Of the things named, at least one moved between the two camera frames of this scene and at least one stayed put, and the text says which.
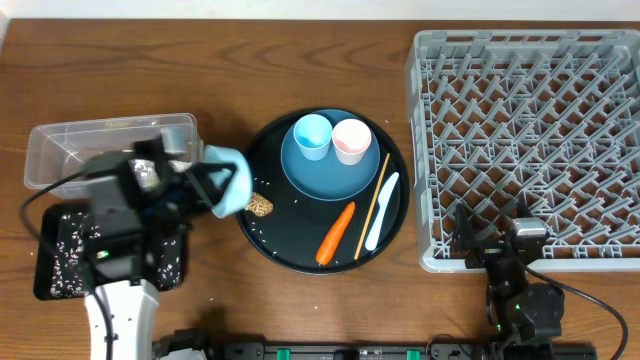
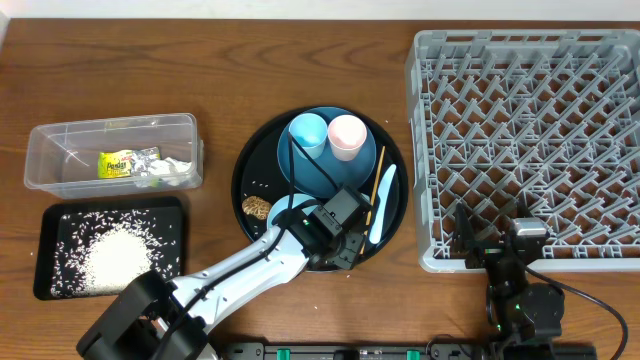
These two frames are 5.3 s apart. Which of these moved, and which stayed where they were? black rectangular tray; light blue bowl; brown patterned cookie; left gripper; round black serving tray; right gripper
Moved: light blue bowl; left gripper
Stayed: right gripper; black rectangular tray; round black serving tray; brown patterned cookie
